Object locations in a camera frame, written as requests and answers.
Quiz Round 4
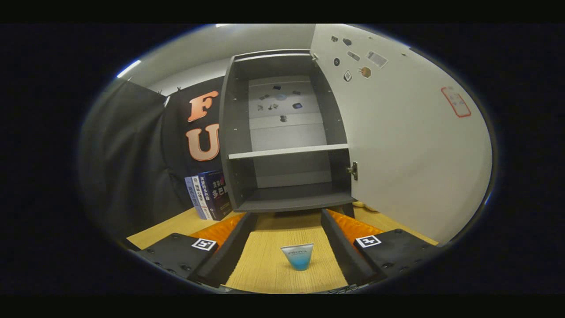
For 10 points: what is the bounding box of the dark blue book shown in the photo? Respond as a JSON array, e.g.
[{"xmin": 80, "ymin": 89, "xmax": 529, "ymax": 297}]
[{"xmin": 199, "ymin": 170, "xmax": 233, "ymax": 220}]

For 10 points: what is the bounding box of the blue cosmetic tube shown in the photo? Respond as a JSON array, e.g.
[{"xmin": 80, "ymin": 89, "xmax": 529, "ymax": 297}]
[{"xmin": 280, "ymin": 242, "xmax": 314, "ymax": 271}]

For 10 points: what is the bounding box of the white cabinet shelf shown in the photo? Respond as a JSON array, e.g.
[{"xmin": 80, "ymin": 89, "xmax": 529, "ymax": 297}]
[{"xmin": 228, "ymin": 144, "xmax": 349, "ymax": 160}]

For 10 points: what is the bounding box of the white blue book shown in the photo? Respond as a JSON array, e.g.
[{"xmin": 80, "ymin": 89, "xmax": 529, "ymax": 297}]
[{"xmin": 192, "ymin": 174, "xmax": 215, "ymax": 220}]

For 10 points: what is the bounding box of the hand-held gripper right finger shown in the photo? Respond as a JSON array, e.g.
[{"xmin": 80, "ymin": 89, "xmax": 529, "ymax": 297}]
[{"xmin": 320, "ymin": 209, "xmax": 443, "ymax": 286}]

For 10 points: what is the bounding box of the black backdrop cloth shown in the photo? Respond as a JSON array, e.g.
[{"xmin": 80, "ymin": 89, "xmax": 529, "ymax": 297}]
[{"xmin": 79, "ymin": 76, "xmax": 226, "ymax": 239}]

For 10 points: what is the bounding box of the grey cabinet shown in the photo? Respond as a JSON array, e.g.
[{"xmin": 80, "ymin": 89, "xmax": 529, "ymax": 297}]
[{"xmin": 218, "ymin": 49, "xmax": 357, "ymax": 219}]

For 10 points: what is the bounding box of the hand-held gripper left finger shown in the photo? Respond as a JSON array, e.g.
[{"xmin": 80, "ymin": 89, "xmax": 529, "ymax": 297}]
[{"xmin": 136, "ymin": 212, "xmax": 258, "ymax": 289}]

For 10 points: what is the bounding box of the white cabinet door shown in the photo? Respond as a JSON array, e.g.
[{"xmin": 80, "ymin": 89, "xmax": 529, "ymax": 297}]
[{"xmin": 310, "ymin": 24, "xmax": 493, "ymax": 244}]

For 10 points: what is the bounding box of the light blue book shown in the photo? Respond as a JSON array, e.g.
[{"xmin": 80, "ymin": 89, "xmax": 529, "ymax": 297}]
[{"xmin": 185, "ymin": 176, "xmax": 207, "ymax": 220}]

